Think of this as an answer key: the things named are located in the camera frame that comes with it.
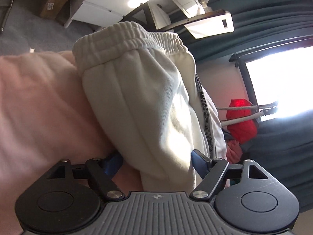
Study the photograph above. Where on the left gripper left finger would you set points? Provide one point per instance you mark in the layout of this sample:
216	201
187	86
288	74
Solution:
100	173

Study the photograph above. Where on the teal right curtain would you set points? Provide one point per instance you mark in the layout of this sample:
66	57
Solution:
284	148

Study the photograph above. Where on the cream white sweatpants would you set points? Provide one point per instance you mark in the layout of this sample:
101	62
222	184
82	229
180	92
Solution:
144	91

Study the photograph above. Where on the teal left curtain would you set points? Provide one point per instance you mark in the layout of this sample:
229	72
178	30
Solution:
256	23

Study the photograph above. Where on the window with dark frame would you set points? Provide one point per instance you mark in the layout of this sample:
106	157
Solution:
279	73

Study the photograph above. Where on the teal curtain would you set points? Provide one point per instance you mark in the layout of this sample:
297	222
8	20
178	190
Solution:
284	148
256	23

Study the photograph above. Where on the pink garment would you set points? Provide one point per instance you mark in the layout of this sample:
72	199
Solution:
234	151

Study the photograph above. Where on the white black chair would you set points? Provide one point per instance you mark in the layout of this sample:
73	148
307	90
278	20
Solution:
152	18

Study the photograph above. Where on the pastel tie-dye bed cover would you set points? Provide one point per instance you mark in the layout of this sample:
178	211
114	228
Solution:
45	117

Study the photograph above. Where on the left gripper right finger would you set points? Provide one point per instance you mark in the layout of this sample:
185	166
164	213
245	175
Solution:
213	174

